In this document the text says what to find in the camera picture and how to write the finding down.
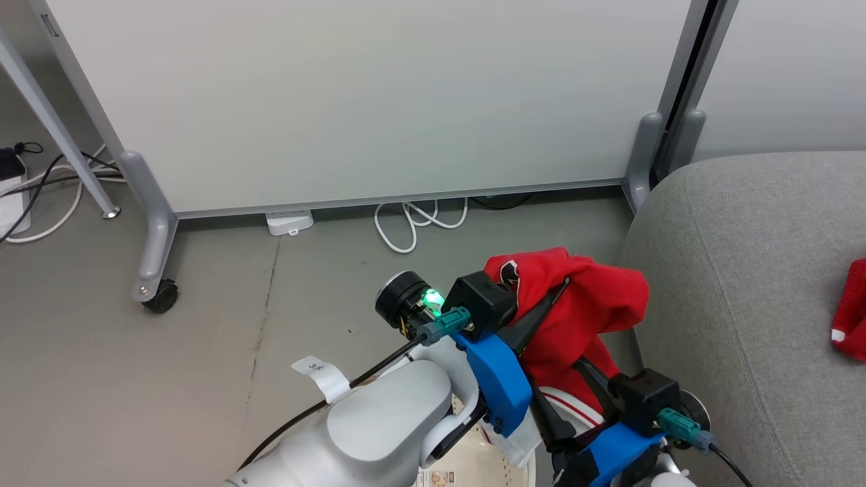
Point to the printed label sticker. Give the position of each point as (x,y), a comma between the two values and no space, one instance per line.
(436,479)

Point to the white laundry basket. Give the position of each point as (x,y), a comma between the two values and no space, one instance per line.
(480,467)

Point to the black caster wheel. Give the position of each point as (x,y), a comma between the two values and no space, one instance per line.
(161,297)

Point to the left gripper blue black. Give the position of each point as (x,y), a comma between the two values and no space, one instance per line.
(497,375)

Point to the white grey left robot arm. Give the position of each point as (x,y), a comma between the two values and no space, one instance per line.
(379,433)

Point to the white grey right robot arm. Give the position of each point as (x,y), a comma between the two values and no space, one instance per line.
(673,479)

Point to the small red knit garment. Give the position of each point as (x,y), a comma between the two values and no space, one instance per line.
(852,311)

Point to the wide white partition panel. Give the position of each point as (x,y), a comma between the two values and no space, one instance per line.
(372,95)

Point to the white power strip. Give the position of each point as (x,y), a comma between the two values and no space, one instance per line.
(10,206)

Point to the red white jersey garment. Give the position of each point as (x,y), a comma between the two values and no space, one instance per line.
(595,304)

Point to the small white adapter box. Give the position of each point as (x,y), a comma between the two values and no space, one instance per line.
(289,222)

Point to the grey metal table leg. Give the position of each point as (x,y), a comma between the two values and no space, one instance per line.
(61,135)

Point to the grey fabric sofa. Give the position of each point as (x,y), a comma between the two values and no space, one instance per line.
(758,304)

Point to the black power plug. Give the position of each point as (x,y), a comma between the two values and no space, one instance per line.
(9,162)

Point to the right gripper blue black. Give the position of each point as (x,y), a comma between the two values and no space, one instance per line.
(643,402)

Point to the narrow white partition panel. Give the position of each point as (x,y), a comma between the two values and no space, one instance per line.
(791,67)

